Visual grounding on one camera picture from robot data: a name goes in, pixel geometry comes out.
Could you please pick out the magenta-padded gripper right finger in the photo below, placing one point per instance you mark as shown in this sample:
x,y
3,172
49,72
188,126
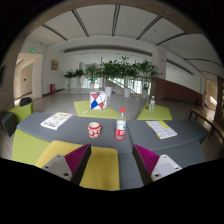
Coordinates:
x,y
163,167

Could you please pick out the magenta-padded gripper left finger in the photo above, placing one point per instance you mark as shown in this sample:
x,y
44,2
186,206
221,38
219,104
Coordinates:
x,y
58,165

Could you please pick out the clear red-capped water bottle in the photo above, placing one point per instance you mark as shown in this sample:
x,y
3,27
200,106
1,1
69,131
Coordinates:
x,y
120,126

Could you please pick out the small clear water bottle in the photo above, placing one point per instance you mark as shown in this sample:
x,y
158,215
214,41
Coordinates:
x,y
152,104

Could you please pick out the yellow and white booklet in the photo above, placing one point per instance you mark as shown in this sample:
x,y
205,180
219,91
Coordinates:
x,y
161,129

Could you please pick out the white printed magazine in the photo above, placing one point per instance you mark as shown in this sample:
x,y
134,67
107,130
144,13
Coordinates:
x,y
56,120

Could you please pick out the cream and red mug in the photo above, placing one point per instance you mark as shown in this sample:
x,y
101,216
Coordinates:
x,y
94,130

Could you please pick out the flat round red coaster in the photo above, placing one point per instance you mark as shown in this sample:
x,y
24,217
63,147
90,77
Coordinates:
x,y
115,138

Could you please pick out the lime green armchair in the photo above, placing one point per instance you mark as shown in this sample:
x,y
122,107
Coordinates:
x,y
21,112

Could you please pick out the wooden bench with dark legs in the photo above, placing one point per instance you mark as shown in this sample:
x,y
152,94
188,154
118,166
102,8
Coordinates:
x,y
206,119

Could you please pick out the dark grey armchair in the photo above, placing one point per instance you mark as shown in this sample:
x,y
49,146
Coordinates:
x,y
7,122

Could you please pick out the black chair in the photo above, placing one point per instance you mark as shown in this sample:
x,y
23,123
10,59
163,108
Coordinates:
x,y
25,101

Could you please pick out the white cube with coloured triangles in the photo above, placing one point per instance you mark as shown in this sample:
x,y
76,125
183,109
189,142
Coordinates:
x,y
98,100

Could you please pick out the red fire extinguisher box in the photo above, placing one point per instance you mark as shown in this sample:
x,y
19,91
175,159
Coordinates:
x,y
52,89

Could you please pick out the group of potted green plants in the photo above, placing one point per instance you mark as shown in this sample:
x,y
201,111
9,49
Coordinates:
x,y
115,70

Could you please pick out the green exit sign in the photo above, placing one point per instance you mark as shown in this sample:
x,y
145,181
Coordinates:
x,y
32,51

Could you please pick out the brown framed wall picture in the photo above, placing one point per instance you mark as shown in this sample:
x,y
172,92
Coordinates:
x,y
54,64

